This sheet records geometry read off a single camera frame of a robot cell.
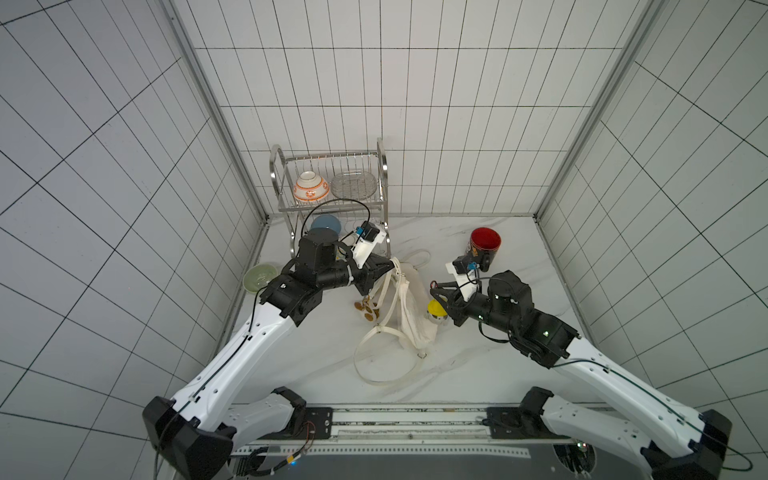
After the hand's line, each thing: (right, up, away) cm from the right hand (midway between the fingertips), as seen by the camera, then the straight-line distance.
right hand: (425, 291), depth 69 cm
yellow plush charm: (+3, -5, +3) cm, 6 cm away
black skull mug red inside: (+24, +11, +31) cm, 41 cm away
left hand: (-9, +5, -1) cm, 11 cm away
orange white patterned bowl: (-32, +28, +16) cm, 45 cm away
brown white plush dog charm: (-14, -9, +19) cm, 25 cm away
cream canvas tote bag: (-2, -7, +3) cm, 8 cm away
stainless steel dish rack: (-26, +30, +21) cm, 45 cm away
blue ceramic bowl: (-31, +19, +37) cm, 52 cm away
